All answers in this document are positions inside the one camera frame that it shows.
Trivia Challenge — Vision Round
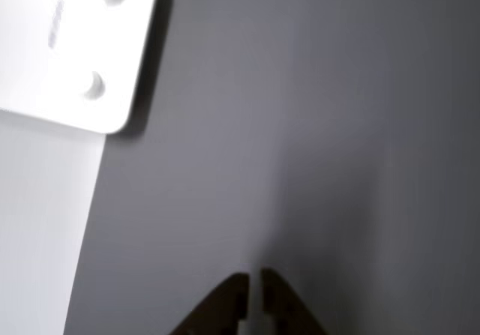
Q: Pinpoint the dark grey table mat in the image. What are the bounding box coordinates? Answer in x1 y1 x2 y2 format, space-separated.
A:
63 0 480 335

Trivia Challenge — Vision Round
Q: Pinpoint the white control device with knobs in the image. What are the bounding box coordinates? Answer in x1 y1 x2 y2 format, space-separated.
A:
0 0 163 136

